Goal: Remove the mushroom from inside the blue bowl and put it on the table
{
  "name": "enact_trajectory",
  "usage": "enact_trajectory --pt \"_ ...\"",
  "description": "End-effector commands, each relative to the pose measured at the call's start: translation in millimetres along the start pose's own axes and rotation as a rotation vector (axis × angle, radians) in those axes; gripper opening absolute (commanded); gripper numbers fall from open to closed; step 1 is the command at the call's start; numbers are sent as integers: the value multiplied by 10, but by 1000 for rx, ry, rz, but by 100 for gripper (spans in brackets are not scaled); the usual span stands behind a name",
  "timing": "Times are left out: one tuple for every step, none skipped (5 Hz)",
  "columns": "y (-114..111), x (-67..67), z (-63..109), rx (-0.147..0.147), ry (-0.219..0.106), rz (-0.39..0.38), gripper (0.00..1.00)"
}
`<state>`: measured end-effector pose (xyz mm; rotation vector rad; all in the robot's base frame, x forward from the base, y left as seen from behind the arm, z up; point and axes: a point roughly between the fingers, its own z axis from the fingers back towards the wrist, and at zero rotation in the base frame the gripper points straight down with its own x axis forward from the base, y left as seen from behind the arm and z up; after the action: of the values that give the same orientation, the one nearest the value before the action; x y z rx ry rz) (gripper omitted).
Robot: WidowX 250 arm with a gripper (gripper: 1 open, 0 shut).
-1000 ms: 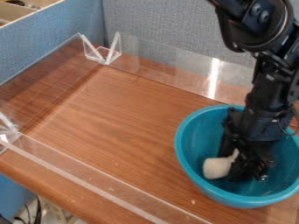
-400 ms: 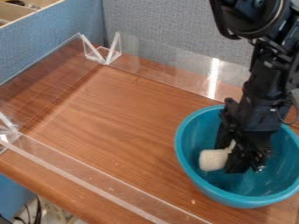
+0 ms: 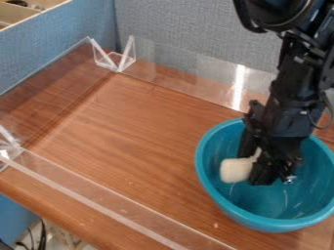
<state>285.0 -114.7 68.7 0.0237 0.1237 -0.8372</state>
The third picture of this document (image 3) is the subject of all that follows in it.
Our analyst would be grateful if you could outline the white brown toy mushroom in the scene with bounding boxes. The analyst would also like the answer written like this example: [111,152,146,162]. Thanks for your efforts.
[219,148,261,184]

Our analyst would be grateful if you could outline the black cables under table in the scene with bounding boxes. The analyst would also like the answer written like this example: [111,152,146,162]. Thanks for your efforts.
[0,218,50,250]

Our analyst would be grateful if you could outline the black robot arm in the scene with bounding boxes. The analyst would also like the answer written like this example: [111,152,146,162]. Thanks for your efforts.
[233,0,334,186]

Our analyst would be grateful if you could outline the clear acrylic front barrier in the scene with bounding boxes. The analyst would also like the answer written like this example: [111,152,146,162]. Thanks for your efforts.
[0,125,237,250]

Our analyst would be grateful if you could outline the clear acrylic barrier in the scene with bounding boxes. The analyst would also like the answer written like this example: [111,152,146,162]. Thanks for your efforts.
[0,36,110,138]
[123,37,275,113]
[0,125,237,250]

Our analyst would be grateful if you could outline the clear acrylic corner bracket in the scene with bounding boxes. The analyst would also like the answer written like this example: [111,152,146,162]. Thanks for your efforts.
[88,35,138,72]

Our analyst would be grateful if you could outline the wooden shelf unit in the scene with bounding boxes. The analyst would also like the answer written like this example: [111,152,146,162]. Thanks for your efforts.
[0,0,74,32]

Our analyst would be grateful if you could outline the blue plastic bowl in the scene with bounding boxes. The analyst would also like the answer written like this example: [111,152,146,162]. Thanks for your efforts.
[195,118,334,233]

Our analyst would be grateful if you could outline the clear acrylic left barrier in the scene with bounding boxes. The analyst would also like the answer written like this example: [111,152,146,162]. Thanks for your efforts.
[0,36,110,138]

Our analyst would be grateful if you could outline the clear acrylic back barrier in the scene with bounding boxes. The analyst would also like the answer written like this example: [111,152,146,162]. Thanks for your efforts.
[123,37,275,113]

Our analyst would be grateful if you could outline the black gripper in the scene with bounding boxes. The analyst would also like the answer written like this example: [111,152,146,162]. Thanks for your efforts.
[238,96,326,186]

